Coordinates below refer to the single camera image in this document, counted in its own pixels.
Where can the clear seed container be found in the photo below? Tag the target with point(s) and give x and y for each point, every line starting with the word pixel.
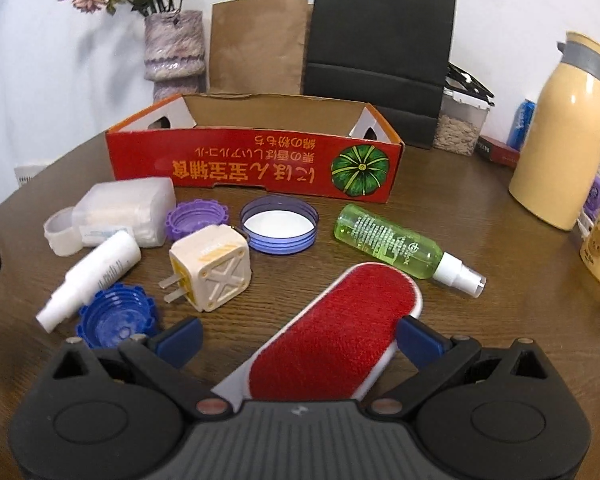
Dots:
pixel 466 103

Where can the translucent plastic container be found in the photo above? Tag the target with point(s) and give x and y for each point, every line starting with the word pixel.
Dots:
pixel 137 206

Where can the white spray bottle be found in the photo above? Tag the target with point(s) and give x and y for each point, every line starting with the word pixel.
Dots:
pixel 97 271

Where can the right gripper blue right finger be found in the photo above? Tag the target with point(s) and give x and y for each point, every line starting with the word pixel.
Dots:
pixel 419 343

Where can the brown paper bag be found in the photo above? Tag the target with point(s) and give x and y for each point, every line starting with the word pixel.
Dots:
pixel 258 46

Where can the cream power adapter plug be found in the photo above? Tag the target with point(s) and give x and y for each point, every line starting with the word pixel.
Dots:
pixel 209 268

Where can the black paper bag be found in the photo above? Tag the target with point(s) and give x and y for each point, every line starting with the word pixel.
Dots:
pixel 393 54

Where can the cream thermos jug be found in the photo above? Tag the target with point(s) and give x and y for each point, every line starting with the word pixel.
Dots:
pixel 559 160

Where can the dark red small box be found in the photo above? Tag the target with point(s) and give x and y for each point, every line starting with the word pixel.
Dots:
pixel 497 152

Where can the green spray bottle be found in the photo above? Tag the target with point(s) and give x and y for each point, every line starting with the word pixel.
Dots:
pixel 406 250

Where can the purple ridged bottle cap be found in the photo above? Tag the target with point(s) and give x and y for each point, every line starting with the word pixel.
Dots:
pixel 189 217

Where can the blue drink can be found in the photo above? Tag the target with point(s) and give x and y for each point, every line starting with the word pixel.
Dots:
pixel 520 126

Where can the purple ceramic vase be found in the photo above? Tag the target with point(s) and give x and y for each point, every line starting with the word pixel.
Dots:
pixel 175 53

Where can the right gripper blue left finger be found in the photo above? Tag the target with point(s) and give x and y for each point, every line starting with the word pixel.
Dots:
pixel 180 343

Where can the blue ridged bottle cap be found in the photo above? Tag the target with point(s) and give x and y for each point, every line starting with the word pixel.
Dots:
pixel 115 314

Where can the red cardboard box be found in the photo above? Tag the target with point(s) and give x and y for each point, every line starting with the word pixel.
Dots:
pixel 283 144

